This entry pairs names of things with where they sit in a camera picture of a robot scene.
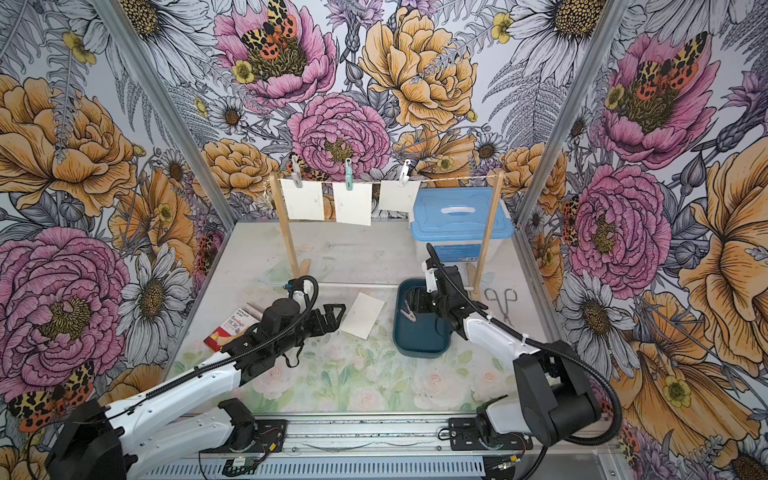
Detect right wooden post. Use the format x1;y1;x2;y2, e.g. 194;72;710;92
472;172;505;301

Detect aluminium front rail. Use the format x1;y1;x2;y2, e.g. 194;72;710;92
127;412;633;479

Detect pink clothespin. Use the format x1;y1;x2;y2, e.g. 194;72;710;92
400;300;418;323

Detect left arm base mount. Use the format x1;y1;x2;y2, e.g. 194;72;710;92
203;419;288;454

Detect blue lidded storage box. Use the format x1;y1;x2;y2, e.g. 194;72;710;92
409;187;493;263

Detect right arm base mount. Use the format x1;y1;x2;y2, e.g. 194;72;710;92
441;417;533;453

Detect metal scissors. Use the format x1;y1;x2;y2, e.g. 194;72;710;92
484;288;518;326

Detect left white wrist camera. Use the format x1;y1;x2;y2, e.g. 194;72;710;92
284;277;307;301

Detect red white small box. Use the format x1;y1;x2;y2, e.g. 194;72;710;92
203;305;262;352

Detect dark teal tray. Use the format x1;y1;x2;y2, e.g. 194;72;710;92
392;278;451;359

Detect twine string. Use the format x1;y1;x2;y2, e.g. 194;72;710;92
269;172;504;186

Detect grey clothespin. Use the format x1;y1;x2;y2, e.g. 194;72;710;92
291;155;303;189

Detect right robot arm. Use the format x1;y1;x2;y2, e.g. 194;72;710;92
422;260;621;447

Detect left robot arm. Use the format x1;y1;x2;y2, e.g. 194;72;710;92
46;298;346;479

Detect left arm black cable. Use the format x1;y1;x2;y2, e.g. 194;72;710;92
104;274;320;421

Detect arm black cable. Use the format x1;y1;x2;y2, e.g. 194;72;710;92
104;274;320;421
425;242;624;480

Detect teal clothespin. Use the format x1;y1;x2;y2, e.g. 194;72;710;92
344;158;354;191

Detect white postcard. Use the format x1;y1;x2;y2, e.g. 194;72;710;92
378;180;421;213
340;292;385;340
280;179;325;221
332;183;372;226

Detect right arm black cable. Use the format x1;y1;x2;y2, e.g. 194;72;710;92
425;242;624;480

